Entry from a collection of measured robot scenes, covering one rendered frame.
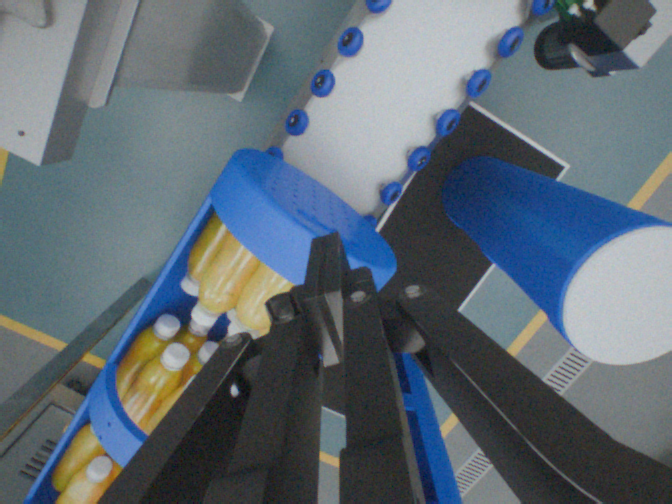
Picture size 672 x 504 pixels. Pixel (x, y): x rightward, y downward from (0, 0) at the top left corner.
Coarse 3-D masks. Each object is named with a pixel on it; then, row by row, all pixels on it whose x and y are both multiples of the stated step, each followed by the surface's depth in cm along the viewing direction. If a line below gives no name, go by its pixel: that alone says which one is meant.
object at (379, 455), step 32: (352, 320) 12; (352, 352) 11; (384, 352) 10; (352, 384) 9; (384, 384) 9; (352, 416) 8; (384, 416) 8; (352, 448) 7; (384, 448) 7; (352, 480) 6; (384, 480) 6; (416, 480) 8
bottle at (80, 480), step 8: (88, 464) 75; (80, 472) 73; (72, 480) 73; (80, 480) 72; (88, 480) 72; (96, 480) 73; (104, 480) 74; (64, 488) 75; (72, 488) 72; (80, 488) 72; (88, 488) 72; (96, 488) 73; (104, 488) 75; (64, 496) 73; (72, 496) 72; (80, 496) 72; (88, 496) 72; (96, 496) 73
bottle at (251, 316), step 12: (264, 264) 52; (252, 276) 53; (264, 276) 51; (276, 276) 51; (252, 288) 52; (264, 288) 51; (276, 288) 51; (288, 288) 51; (240, 300) 54; (252, 300) 52; (264, 300) 52; (240, 312) 54; (252, 312) 52; (264, 312) 52; (240, 324) 55; (252, 324) 54; (264, 324) 54
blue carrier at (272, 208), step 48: (240, 192) 46; (288, 192) 51; (192, 240) 62; (240, 240) 46; (288, 240) 44; (384, 240) 64; (96, 384) 62; (96, 432) 58; (144, 432) 57; (48, 480) 83
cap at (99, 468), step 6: (102, 456) 75; (96, 462) 73; (102, 462) 74; (108, 462) 74; (90, 468) 72; (96, 468) 72; (102, 468) 73; (108, 468) 74; (90, 474) 72; (96, 474) 72; (102, 474) 72
